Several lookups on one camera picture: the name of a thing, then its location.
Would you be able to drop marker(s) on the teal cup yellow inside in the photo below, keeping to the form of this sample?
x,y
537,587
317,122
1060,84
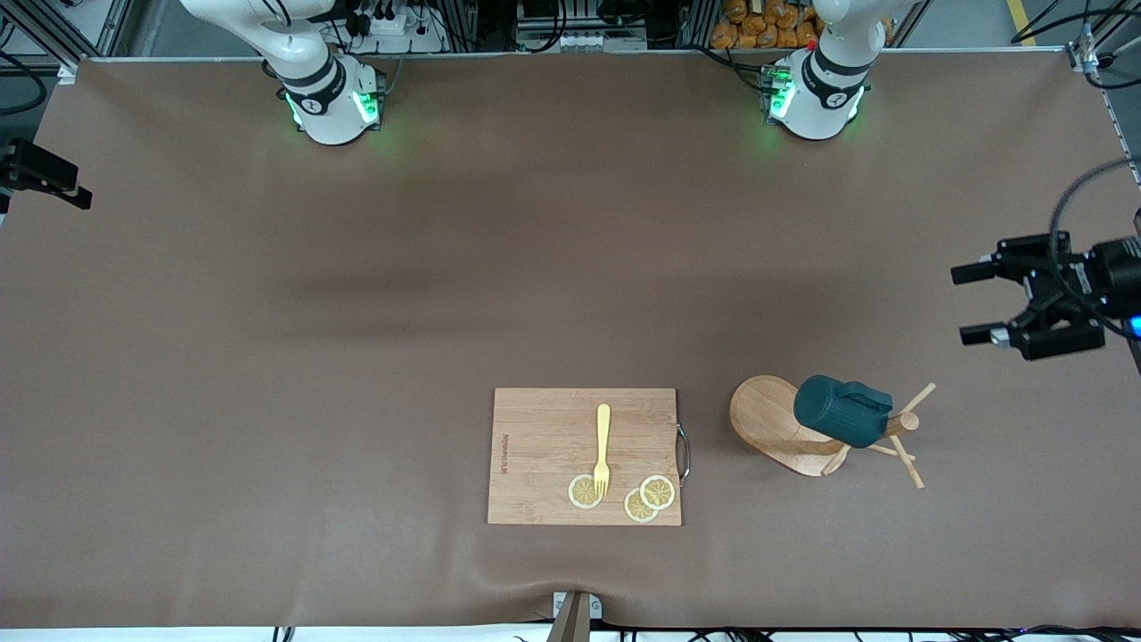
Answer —
x,y
838,410

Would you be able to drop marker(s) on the yellow plastic fork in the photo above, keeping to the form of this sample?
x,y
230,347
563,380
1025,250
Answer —
x,y
603,428

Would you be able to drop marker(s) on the grey metal camera bracket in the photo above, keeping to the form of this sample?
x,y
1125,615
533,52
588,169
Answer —
x,y
573,615

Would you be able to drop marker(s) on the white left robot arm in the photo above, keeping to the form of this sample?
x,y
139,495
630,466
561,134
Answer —
x,y
816,102

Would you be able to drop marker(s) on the white power strip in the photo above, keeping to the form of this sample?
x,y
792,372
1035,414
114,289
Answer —
x,y
397,27

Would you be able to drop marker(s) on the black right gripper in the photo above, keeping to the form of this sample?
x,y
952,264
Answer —
x,y
36,171

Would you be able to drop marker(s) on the wooden cup rack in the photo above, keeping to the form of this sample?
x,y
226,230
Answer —
x,y
767,419

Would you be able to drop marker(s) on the aluminium frame profile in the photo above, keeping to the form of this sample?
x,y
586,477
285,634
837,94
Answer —
x,y
85,27
1092,49

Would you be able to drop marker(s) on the brown table mat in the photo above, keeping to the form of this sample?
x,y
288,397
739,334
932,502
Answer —
x,y
357,357

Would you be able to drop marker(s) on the lemon slice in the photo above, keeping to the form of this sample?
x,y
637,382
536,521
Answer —
x,y
637,508
581,495
660,490

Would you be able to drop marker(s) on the orange packaged goods pile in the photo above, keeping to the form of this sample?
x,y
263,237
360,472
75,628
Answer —
x,y
767,27

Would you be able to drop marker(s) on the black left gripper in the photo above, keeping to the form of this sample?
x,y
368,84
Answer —
x,y
1057,291

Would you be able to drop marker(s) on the wooden cutting board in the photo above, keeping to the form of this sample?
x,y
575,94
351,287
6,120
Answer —
x,y
544,446

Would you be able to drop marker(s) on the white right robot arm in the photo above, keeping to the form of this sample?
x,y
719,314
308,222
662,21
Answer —
x,y
330,107

